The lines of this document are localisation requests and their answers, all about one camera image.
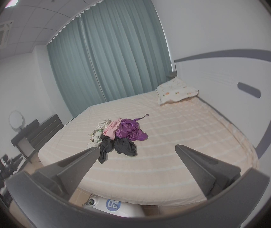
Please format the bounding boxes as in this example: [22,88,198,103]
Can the blue-green curtain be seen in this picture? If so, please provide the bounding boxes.
[46,12,106,118]
[80,0,174,101]

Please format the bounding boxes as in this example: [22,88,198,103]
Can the purple garment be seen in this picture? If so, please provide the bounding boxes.
[115,114,149,142]

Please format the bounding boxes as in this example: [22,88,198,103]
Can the white printed pillow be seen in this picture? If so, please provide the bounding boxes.
[156,77,199,104]

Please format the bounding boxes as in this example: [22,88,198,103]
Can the bed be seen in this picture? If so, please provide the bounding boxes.
[38,49,271,206]

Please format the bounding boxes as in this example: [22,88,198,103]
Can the black chest of drawers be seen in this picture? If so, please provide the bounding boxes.
[27,114,64,151]

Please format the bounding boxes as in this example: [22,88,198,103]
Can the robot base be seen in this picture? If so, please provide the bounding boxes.
[82,193,145,218]

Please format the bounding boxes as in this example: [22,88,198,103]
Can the pink garment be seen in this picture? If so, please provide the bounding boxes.
[103,118,123,139]

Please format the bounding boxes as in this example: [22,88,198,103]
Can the white printed garment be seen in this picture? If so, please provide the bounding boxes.
[86,119,113,149]

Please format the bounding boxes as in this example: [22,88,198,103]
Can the round table mirror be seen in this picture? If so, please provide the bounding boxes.
[9,110,24,130]

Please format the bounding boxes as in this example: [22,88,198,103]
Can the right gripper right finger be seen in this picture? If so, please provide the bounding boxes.
[175,144,241,198]

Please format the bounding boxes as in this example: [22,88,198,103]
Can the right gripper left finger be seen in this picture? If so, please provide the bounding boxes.
[32,147,100,200]

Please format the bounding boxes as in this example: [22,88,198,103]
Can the black T-shirt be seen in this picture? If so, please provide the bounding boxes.
[97,133,138,164]

